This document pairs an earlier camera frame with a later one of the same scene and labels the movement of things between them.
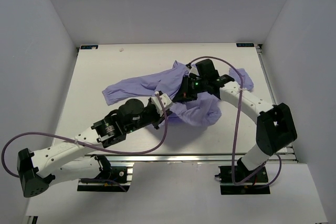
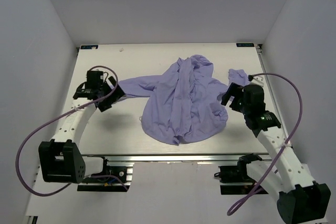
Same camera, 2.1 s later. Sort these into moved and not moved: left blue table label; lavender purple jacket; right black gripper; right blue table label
Moved: lavender purple jacket; right black gripper
Not moved: right blue table label; left blue table label
